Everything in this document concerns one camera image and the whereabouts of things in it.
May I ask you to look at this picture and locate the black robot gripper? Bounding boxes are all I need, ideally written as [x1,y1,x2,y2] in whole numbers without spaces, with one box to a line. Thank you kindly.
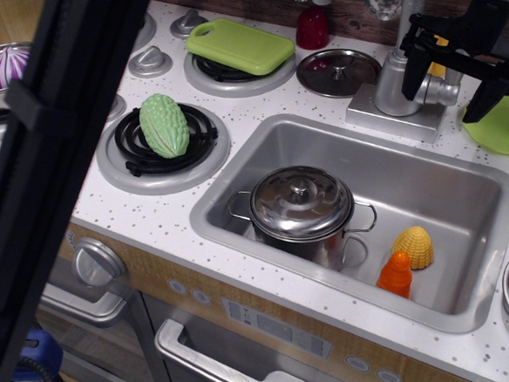
[401,0,509,124]

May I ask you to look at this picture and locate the silver faucet lever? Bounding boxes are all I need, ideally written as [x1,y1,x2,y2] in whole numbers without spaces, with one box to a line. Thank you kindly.
[413,70,462,106]

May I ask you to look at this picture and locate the yellow toy behind gripper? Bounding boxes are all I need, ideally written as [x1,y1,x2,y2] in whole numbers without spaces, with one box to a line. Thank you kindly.
[428,35,450,79]

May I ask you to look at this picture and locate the lime green plate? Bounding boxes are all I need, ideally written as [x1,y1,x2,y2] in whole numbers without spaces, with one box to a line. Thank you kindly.
[463,96,509,156]

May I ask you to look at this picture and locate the silver toy faucet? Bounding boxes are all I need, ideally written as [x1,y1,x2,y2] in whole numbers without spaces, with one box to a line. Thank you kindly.
[345,0,449,143]

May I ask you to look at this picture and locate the steel pot lid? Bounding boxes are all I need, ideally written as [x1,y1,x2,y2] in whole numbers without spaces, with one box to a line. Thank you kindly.
[296,49,382,99]

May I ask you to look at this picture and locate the silver sink basin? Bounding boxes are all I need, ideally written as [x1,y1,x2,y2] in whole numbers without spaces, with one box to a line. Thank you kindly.
[190,113,509,333]

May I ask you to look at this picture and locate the red toy cup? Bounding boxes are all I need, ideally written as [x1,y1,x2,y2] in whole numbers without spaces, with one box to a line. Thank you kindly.
[295,6,329,51]

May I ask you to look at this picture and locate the yellow toy corn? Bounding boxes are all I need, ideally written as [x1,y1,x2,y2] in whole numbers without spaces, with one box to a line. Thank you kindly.
[390,226,434,270]

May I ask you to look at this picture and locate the steel pot with lid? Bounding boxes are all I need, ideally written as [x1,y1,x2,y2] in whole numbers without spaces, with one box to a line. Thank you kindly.
[227,165,377,271]

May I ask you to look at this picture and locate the orange toy carrot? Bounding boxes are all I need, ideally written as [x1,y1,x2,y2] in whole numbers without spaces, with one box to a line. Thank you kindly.
[376,250,412,299]

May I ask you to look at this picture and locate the green cutting board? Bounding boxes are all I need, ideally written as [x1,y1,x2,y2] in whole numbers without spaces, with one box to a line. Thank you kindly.
[186,17,295,76]

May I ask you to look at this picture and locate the black rear burner grate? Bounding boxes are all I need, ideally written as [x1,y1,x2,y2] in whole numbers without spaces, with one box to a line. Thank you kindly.
[193,55,283,83]

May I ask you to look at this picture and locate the black burner grate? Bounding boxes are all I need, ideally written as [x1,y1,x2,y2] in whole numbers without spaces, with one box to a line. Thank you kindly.
[193,55,283,83]
[112,104,219,176]

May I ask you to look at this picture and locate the silver stove knob rear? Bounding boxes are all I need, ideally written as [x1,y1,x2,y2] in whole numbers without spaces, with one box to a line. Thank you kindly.
[170,9,208,39]

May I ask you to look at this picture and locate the silver stove knob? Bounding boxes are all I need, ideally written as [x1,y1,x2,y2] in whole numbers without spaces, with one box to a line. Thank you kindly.
[128,45,173,78]
[170,9,208,39]

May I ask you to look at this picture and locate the green toy bitter gourd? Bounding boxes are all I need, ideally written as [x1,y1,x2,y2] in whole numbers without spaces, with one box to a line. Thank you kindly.
[139,93,190,159]

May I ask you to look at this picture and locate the silver stove knob middle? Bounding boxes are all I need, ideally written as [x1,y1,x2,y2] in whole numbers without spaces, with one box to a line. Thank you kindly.
[128,45,173,78]

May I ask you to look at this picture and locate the black front burner grate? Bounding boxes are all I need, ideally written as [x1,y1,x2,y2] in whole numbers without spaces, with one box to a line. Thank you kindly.
[112,104,219,176]

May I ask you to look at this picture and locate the silver oven dial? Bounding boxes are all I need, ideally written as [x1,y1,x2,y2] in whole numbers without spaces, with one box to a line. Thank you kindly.
[71,236,126,288]

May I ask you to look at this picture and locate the purple white toy onion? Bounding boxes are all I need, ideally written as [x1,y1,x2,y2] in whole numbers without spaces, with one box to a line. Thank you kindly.
[0,46,30,89]

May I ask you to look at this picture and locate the blue object under counter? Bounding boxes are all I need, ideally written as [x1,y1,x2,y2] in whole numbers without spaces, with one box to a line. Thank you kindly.
[20,329,64,378]

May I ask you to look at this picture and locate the silver dishwasher handle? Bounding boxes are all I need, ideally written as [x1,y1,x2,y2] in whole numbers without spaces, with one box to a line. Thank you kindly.
[154,318,308,382]

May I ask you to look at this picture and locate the silver oven door handle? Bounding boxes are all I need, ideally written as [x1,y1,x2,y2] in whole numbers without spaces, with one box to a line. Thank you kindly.
[41,283,133,329]

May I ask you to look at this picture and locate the black camera stand pole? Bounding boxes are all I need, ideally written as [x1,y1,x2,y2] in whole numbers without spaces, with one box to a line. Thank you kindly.
[0,0,149,382]

